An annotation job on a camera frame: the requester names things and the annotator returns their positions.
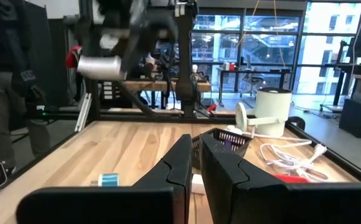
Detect wooden background workbench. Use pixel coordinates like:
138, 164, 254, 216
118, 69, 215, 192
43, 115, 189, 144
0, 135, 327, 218
121, 79, 212, 93

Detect black aluminium table frame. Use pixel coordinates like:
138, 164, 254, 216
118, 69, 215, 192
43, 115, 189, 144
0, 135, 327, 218
43, 0, 361, 187

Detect black mesh plastic basket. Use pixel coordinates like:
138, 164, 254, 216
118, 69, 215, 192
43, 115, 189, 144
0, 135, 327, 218
191, 127, 253, 171

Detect blue white charger cube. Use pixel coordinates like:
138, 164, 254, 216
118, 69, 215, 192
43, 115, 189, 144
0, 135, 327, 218
90, 172, 120, 188

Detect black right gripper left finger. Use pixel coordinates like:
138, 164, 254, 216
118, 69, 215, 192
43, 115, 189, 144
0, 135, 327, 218
16, 133, 194, 224

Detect white cylinder appliance black rim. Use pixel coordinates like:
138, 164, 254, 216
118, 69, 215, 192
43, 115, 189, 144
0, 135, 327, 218
254, 86, 293, 138

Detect black computer tower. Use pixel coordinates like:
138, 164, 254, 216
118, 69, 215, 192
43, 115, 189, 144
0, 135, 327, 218
339, 98, 361, 139

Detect white round desk lamp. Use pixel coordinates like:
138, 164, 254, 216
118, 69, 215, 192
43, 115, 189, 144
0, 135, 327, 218
235, 101, 286, 133

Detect black clamp hook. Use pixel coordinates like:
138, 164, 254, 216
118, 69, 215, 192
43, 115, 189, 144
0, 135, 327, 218
288, 116, 306, 131

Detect person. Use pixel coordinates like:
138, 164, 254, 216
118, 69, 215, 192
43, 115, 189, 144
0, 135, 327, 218
0, 0, 52, 175

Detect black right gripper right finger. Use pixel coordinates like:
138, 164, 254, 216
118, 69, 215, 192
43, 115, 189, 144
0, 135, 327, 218
199, 133, 361, 224

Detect silver aluminium bracket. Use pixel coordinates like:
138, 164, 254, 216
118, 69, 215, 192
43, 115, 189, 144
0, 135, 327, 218
74, 92, 93, 133

